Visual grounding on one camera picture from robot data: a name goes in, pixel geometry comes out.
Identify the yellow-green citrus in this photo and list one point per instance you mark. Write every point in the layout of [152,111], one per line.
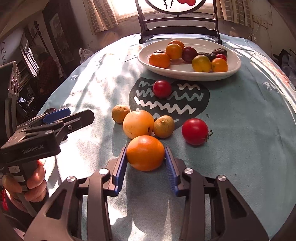
[201,63]

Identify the beige patterned curtain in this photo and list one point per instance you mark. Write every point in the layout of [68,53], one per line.
[101,16]
[235,12]

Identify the red tomato with stem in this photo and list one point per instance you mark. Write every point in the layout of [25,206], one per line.
[195,131]

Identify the dark framed wall picture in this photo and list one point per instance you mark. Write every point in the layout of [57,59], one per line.
[59,32]

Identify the pale yellow orange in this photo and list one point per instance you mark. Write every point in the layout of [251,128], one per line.
[138,124]

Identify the light blue printed tablecloth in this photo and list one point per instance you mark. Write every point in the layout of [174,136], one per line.
[231,139]

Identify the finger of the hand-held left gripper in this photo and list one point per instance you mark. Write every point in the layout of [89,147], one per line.
[57,115]
[76,121]

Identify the pile of dark clothes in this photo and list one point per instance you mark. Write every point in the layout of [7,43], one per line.
[285,58]

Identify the small red tomato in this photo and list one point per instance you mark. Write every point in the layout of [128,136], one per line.
[222,57]

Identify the round painted table screen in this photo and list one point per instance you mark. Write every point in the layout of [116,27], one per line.
[178,27]

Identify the white oval plate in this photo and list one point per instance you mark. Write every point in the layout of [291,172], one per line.
[185,71]

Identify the wrinkled dark passion fruit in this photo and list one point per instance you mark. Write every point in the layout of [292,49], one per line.
[220,50]
[159,51]
[205,55]

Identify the dimpled tangerine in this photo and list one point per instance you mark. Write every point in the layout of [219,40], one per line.
[159,60]

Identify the small orange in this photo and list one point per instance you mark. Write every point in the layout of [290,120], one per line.
[179,42]
[219,64]
[174,51]

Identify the smooth dark purple fruit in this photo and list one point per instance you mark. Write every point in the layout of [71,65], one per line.
[189,53]

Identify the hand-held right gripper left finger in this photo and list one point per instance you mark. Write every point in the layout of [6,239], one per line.
[120,171]

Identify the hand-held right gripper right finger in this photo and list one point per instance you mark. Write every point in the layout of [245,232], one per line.
[171,172]

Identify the small rough yellow citrus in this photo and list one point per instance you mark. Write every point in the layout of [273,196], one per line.
[163,126]
[120,113]

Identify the white plastic bag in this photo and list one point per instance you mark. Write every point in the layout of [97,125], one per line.
[85,54]

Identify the large orange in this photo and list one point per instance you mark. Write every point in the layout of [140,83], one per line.
[145,153]

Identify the red wristband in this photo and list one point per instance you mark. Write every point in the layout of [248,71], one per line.
[4,199]

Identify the person's left hand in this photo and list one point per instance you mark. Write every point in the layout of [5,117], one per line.
[37,183]

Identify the white wall socket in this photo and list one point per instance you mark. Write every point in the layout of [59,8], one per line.
[260,20]

